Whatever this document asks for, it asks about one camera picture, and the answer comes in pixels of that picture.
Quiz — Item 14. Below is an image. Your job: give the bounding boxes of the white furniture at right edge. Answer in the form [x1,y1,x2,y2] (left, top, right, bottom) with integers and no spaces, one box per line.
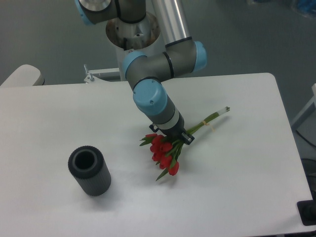
[290,84,316,131]

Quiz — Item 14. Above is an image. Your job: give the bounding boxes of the dark grey ribbed vase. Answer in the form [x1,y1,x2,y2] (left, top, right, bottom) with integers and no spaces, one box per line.
[68,146,112,197]

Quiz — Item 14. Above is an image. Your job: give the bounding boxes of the red tulip bouquet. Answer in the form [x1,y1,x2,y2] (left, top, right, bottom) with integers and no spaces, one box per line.
[140,106,231,181]

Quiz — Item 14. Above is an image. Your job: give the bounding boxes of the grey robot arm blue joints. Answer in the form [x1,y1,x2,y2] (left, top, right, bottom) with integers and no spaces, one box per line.
[75,0,207,126]

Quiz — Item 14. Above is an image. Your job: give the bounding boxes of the white metal base frame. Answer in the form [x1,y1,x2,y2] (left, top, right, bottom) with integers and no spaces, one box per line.
[83,64,121,83]

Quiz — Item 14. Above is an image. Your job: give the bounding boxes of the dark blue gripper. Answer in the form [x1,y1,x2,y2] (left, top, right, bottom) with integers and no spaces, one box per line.
[149,112,195,145]

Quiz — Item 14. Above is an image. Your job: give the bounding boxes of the beige chair back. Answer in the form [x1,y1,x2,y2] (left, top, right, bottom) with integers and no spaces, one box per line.
[0,64,45,88]

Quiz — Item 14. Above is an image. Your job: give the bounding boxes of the black device at table edge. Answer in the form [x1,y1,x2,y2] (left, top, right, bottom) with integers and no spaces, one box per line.
[297,200,316,226]

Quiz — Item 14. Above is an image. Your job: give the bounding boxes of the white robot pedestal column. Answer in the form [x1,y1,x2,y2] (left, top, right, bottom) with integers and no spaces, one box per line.
[106,12,161,81]

